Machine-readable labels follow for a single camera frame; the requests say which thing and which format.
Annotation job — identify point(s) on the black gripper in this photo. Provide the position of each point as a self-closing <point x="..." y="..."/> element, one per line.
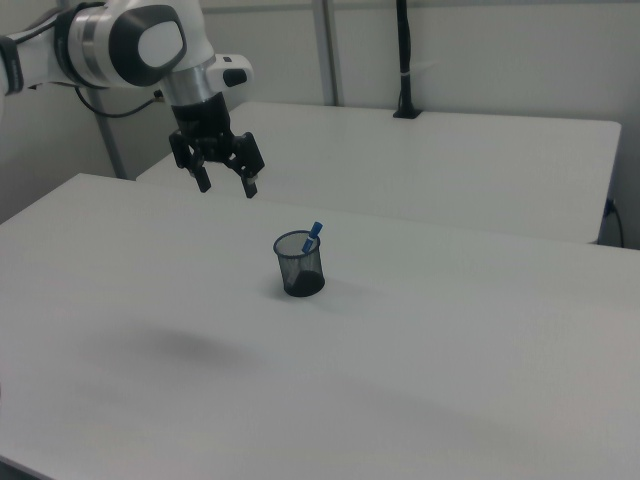
<point x="202" y="122"/>

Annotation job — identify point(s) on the blue and white marker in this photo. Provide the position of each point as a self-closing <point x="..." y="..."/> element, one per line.
<point x="315" y="231"/>

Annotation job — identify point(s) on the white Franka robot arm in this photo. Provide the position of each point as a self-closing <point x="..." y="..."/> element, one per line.
<point x="150" y="45"/>

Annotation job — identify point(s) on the black mesh pen cup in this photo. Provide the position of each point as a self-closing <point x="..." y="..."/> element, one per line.
<point x="300" y="272"/>

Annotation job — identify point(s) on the white side table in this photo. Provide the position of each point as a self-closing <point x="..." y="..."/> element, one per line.
<point x="425" y="165"/>

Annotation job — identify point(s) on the grey metal partition post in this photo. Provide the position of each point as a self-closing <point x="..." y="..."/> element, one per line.
<point x="330" y="50"/>

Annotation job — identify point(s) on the black camera stand pole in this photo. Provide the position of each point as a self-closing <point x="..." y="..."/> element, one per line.
<point x="406" y="50"/>

